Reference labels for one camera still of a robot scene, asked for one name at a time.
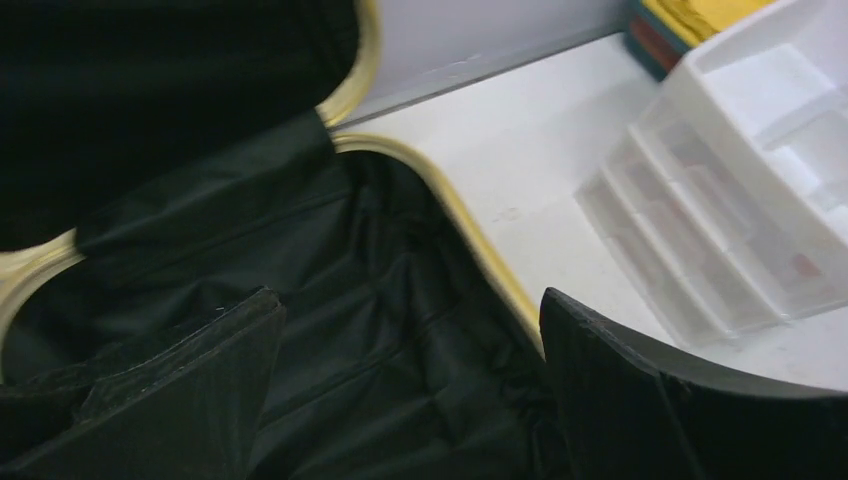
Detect round pink compact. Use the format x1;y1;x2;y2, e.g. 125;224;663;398
790;253;823;280

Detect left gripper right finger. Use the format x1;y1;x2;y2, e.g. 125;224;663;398
540;288;847;479

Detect yellow hard-shell suitcase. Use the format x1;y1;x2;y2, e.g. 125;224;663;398
1;1;568;479

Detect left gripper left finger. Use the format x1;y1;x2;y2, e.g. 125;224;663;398
1;288;286;479

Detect white plastic drawer organizer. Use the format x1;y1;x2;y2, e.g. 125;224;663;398
576;1;847;346

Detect teal transparent plastic tray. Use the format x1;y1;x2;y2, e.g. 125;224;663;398
624;1;693;81

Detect yellow garment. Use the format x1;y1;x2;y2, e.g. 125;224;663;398
641;0;772;47

